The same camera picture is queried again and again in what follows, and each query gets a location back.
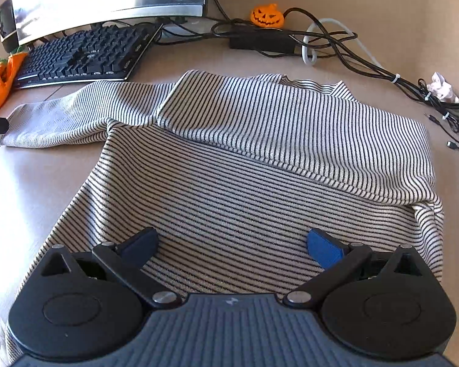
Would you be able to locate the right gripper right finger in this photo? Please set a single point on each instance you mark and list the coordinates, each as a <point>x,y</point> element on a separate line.
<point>384,305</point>

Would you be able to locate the striped beige shirt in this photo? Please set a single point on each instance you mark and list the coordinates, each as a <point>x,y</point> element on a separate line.
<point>233,173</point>

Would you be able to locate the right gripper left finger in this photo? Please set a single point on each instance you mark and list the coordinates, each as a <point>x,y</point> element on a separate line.
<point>81,306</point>

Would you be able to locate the black power adapter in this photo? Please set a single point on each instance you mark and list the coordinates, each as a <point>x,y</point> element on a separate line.
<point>262,40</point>

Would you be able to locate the black keyboard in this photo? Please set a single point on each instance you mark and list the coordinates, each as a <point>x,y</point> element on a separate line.
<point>106,53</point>

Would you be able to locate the orange pumpkin figurine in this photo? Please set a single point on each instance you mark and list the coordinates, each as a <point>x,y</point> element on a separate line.
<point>267,16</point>

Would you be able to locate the crumpled white paper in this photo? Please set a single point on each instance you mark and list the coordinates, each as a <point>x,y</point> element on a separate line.
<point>442,89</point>

